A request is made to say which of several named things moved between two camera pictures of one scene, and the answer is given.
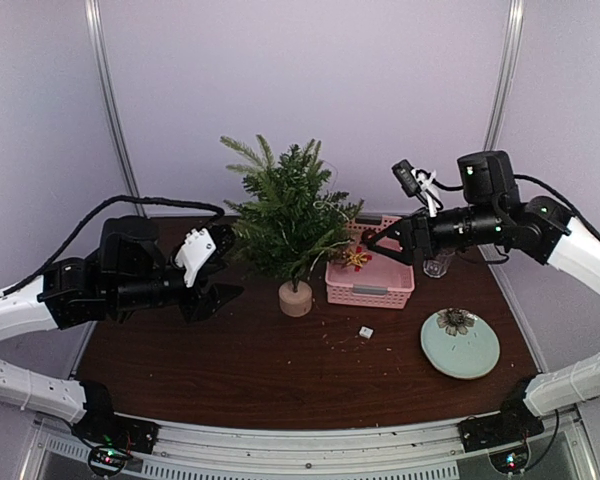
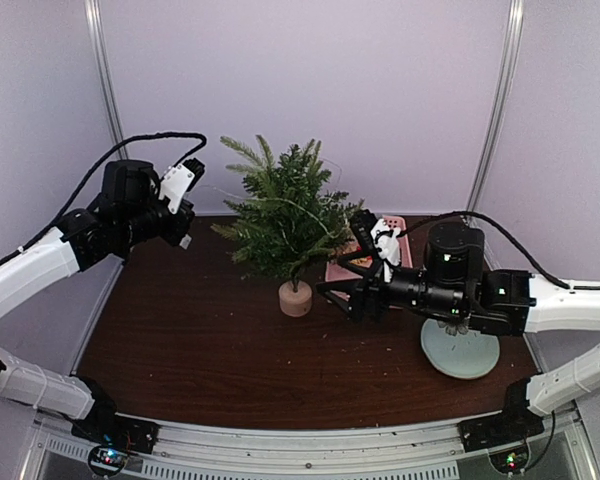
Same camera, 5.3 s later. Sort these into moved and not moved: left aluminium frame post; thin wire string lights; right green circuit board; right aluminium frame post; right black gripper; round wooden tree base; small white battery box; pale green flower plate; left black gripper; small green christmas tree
Moved: left black gripper; thin wire string lights; small white battery box; right black gripper
Not moved: right aluminium frame post; small green christmas tree; pale green flower plate; round wooden tree base; right green circuit board; left aluminium frame post
